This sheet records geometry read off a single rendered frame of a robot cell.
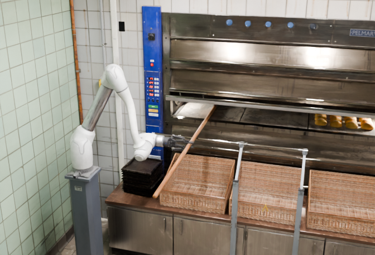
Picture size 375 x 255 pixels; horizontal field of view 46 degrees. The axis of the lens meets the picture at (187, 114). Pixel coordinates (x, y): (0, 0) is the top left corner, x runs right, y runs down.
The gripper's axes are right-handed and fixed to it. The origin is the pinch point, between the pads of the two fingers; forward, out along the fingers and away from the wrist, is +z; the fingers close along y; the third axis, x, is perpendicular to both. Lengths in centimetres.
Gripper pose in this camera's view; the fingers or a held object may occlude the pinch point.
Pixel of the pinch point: (189, 144)
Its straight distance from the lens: 341.2
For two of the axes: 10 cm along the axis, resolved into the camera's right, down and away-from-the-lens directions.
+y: 0.0, 9.4, 3.4
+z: 9.6, 1.0, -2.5
